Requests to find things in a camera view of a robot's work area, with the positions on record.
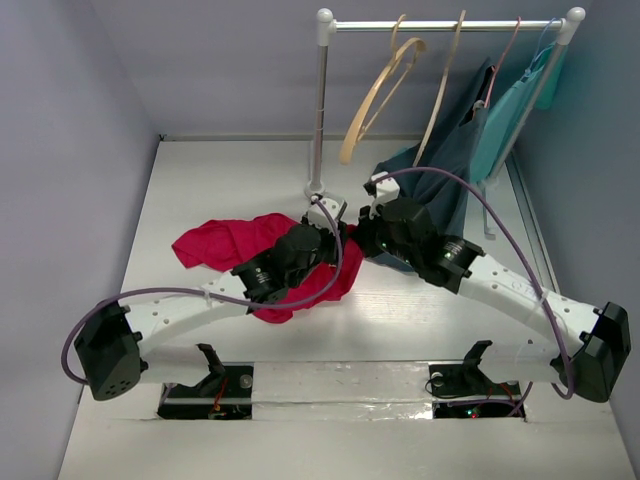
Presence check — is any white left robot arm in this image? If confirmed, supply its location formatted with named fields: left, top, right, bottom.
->
left=73, top=222, right=347, bottom=401

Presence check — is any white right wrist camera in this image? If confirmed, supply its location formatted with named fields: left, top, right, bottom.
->
left=363, top=171, right=400, bottom=204

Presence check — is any blue hanger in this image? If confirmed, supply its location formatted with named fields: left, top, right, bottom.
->
left=528, top=17, right=558, bottom=76

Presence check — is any red t shirt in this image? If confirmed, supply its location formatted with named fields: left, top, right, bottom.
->
left=172, top=213, right=364, bottom=324

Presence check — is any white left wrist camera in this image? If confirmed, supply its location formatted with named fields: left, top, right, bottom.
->
left=302, top=194, right=347, bottom=229

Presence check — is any white clothes rack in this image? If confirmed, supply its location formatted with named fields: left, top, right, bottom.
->
left=304, top=7, right=586, bottom=239

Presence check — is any beige wooden hanger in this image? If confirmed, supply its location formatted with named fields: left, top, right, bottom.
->
left=412, top=9, right=467, bottom=167
left=338, top=14, right=427, bottom=165

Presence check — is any turquoise t shirt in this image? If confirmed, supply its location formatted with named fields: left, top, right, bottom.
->
left=470, top=43, right=554, bottom=183

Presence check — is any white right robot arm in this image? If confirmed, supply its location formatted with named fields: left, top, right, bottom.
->
left=351, top=198, right=631, bottom=403

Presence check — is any dark teal t shirt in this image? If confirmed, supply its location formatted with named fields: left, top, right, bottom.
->
left=370, top=58, right=496, bottom=274

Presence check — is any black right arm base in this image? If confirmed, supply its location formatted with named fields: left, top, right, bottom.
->
left=424, top=340, right=526, bottom=420

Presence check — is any pink hanger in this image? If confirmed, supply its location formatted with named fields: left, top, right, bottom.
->
left=484, top=16, right=522, bottom=110

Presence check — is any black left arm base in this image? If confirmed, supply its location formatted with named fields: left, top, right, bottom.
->
left=157, top=343, right=254, bottom=421

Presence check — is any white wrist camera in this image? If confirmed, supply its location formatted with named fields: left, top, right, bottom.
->
left=302, top=194, right=347, bottom=229
left=363, top=171, right=400, bottom=204

